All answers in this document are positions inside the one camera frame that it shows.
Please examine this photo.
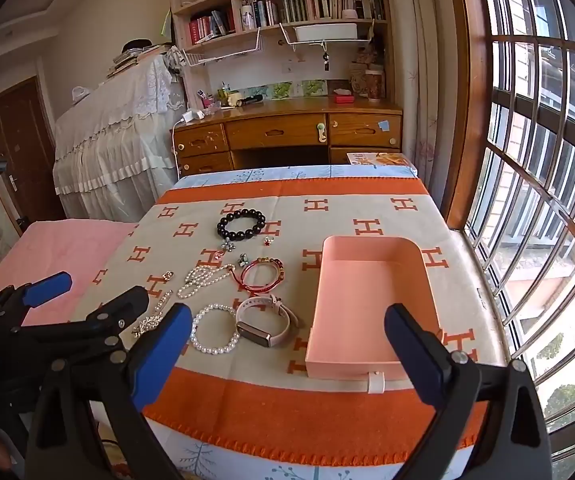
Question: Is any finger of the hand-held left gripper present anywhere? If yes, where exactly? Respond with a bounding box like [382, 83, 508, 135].
[0, 285, 150, 362]
[0, 271, 74, 334]

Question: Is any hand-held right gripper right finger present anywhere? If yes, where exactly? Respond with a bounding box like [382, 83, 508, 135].
[385, 302, 553, 480]

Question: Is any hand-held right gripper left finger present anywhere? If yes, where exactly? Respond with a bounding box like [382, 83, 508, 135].
[24, 302, 194, 480]

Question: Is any silver leaf hair comb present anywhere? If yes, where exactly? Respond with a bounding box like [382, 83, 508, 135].
[132, 270, 176, 339]

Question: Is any pearl bracelet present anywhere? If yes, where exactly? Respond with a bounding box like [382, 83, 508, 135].
[190, 304, 241, 355]

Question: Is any pink drawer box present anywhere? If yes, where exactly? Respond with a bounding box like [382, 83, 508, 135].
[305, 235, 441, 395]

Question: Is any pearl necklace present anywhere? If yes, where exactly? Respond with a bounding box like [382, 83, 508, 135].
[177, 263, 236, 300]

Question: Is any pink smartwatch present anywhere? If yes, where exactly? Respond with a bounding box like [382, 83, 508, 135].
[235, 294, 301, 347]

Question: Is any black bead bracelet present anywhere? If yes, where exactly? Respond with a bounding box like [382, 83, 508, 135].
[216, 208, 266, 241]

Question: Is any red bangle bracelet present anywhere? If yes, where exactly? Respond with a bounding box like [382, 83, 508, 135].
[239, 256, 286, 293]

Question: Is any pink bed sheet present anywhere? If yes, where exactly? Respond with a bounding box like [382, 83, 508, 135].
[0, 220, 140, 331]

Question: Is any brown wooden door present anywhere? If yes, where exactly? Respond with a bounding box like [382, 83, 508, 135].
[0, 76, 66, 224]

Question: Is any white lace-covered piano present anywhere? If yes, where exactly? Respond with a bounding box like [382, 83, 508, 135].
[52, 52, 186, 222]

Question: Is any orange letter-print blanket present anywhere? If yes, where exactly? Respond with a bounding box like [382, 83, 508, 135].
[70, 176, 511, 467]

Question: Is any orange magazine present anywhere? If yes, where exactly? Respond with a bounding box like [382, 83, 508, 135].
[346, 151, 413, 167]

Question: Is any stack of books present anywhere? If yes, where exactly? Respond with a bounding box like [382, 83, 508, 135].
[107, 42, 172, 79]

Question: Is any wooden desk with drawers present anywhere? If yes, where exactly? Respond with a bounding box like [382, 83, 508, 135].
[171, 96, 404, 177]

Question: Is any orange lidded jar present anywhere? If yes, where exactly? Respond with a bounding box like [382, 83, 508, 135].
[364, 69, 386, 103]

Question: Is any metal window grille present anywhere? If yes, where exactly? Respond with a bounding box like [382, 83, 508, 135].
[462, 0, 575, 480]

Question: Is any green landscape picture strip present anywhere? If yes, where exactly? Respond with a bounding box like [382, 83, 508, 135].
[254, 79, 329, 100]

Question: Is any pale floral curtain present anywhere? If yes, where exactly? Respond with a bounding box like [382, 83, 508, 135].
[382, 0, 452, 211]

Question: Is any row of red books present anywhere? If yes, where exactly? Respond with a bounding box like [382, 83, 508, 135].
[188, 9, 236, 44]

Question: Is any row of pale books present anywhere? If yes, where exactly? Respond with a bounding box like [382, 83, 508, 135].
[240, 0, 313, 31]
[312, 0, 386, 22]

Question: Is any wooden window frame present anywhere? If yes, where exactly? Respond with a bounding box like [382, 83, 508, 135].
[440, 0, 492, 232]

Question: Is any white wire basket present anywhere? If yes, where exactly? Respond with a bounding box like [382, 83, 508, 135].
[180, 27, 268, 67]
[280, 20, 375, 54]

